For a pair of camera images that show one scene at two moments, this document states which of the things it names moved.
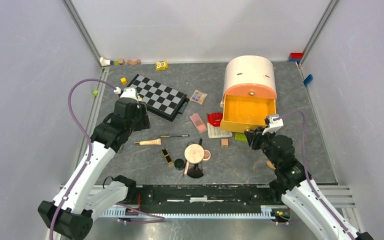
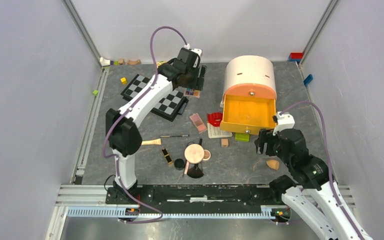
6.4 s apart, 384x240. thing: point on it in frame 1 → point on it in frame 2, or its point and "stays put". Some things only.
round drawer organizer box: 249,93 stays put
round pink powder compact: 195,154 stays put
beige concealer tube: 150,142 stays put
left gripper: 143,119 → 198,83
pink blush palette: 198,123 stays put
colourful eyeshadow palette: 198,97 → 193,92
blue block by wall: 308,79 stays put
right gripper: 253,137 → 264,136
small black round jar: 179,164 stays put
